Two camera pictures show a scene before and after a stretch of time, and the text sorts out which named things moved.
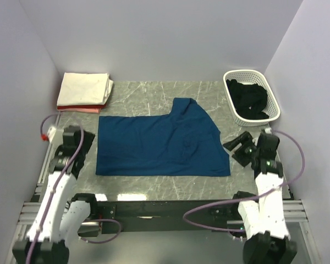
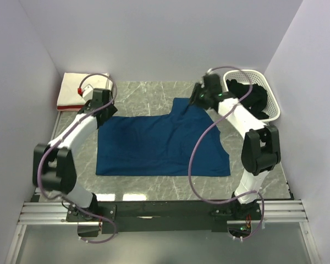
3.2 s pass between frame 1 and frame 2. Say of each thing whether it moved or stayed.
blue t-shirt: stayed
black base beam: stayed
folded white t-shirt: stayed
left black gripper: moved
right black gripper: moved
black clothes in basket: stayed
